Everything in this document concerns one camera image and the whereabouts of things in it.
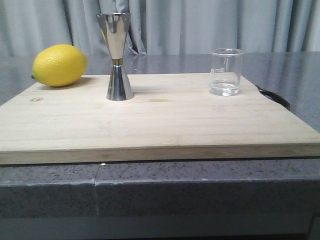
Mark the clear glass beaker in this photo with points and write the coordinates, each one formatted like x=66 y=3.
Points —
x=225 y=72

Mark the black cutting board handle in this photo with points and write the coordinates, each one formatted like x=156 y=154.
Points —
x=274 y=97

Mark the yellow lemon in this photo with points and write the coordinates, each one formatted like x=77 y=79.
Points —
x=59 y=65

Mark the wooden cutting board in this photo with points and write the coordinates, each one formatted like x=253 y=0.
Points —
x=170 y=117

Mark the grey curtain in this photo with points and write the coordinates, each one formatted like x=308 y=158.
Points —
x=162 y=27

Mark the steel double jigger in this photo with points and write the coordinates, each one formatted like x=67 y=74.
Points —
x=114 y=28

